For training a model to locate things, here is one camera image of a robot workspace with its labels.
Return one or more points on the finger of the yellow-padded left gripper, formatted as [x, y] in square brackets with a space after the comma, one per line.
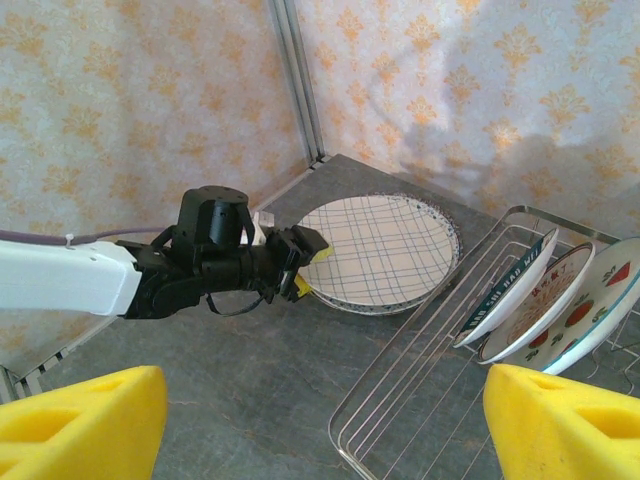
[310, 242]
[295, 287]

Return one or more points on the white strawberry print plate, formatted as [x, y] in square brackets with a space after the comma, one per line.
[600, 300]

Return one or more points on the white blue plaid plate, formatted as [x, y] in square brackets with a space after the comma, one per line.
[380, 250]

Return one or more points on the white green-rimmed lettered plate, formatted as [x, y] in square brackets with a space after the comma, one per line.
[520, 280]

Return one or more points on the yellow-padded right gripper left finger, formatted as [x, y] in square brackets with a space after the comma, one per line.
[75, 435]

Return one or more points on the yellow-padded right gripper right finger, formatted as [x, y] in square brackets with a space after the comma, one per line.
[565, 435]

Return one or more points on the aluminium frame post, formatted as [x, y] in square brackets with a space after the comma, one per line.
[301, 100]

